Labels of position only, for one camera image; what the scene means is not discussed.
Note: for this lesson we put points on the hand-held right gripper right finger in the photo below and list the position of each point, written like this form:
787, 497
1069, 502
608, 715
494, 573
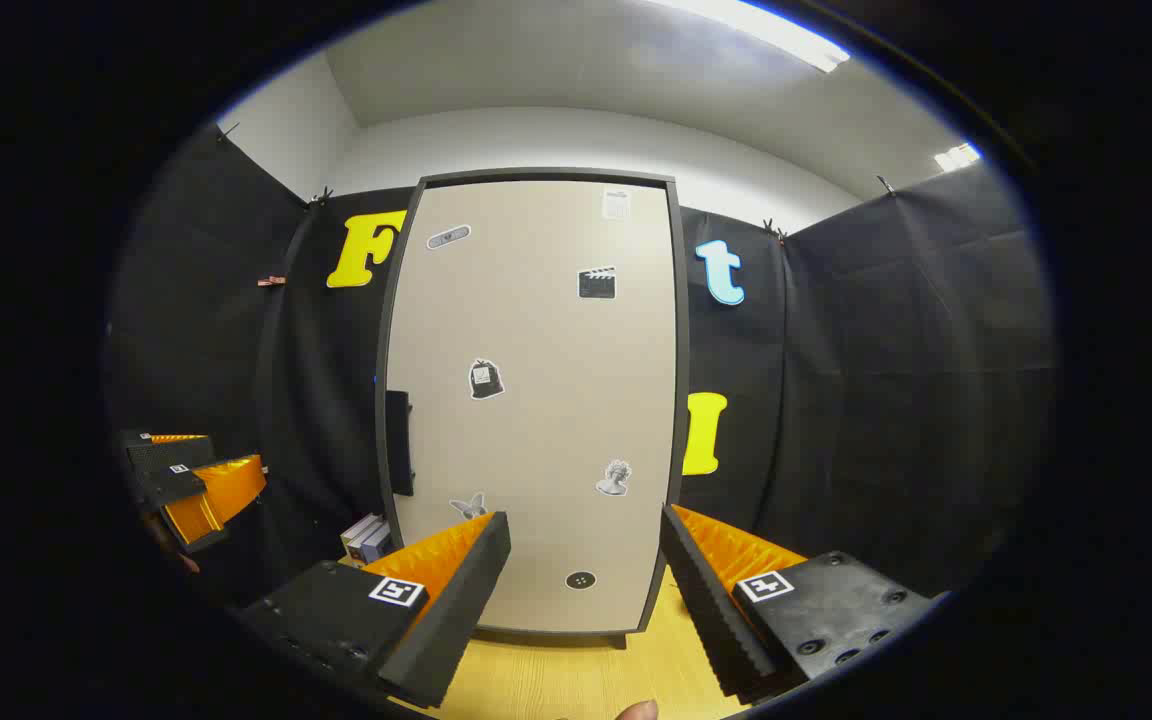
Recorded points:
701, 600

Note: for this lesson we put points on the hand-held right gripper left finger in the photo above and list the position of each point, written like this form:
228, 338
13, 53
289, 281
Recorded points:
466, 590

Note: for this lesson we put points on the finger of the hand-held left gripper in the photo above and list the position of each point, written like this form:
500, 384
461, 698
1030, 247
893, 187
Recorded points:
166, 455
171, 487

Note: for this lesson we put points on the dark grey cabinet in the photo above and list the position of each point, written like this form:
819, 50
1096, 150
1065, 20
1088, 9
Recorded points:
682, 400

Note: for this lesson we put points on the grey cabinet door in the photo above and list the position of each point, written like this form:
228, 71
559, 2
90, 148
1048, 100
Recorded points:
536, 400

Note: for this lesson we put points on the black backdrop cloth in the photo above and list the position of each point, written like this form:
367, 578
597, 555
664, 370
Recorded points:
886, 400

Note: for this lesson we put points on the black binder clip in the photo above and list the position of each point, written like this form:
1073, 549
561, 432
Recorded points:
885, 184
226, 131
321, 197
773, 231

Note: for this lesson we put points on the small ceiling light panel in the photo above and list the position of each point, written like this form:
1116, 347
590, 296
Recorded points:
956, 157

